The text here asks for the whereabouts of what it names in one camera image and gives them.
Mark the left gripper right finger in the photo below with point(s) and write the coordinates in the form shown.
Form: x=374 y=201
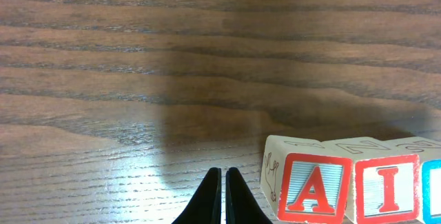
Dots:
x=240 y=204

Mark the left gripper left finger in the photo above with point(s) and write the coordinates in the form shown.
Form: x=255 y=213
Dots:
x=205 y=205

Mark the red letter A block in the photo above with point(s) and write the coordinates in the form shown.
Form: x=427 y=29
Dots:
x=305 y=180

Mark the red letter I block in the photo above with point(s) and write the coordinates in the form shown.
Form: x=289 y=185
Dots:
x=384 y=181

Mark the blue number 2 block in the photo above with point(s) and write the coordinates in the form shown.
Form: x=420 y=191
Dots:
x=429 y=153

